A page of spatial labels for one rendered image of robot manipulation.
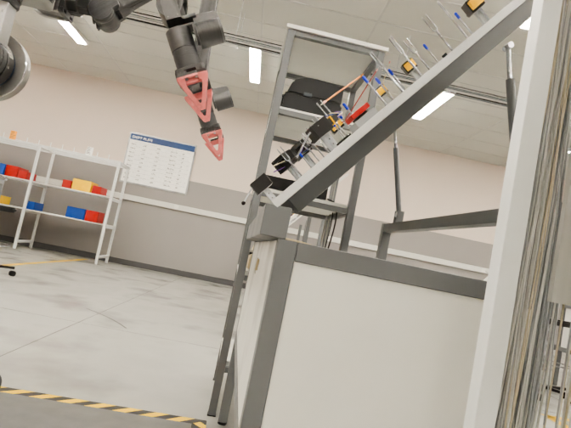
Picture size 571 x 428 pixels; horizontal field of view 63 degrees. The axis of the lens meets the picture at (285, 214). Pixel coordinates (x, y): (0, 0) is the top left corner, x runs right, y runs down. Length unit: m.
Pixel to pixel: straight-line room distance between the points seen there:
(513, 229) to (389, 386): 0.45
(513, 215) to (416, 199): 8.69
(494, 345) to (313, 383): 0.40
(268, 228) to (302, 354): 0.26
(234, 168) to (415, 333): 8.05
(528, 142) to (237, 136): 8.43
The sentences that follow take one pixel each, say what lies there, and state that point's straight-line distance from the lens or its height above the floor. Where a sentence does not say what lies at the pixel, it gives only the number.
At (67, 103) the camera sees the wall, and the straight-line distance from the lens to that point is 9.81.
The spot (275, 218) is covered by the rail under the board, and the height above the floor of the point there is 0.84.
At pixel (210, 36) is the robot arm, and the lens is 1.14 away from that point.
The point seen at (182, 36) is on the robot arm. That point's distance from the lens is 1.14.
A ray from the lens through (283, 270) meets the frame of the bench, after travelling 0.95.
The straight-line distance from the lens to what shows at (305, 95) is 2.39.
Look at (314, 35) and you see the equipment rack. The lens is 2.42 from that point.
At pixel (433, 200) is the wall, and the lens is 9.53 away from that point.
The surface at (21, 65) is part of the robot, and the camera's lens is 1.60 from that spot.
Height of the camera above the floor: 0.77
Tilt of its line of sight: 5 degrees up
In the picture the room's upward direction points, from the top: 11 degrees clockwise
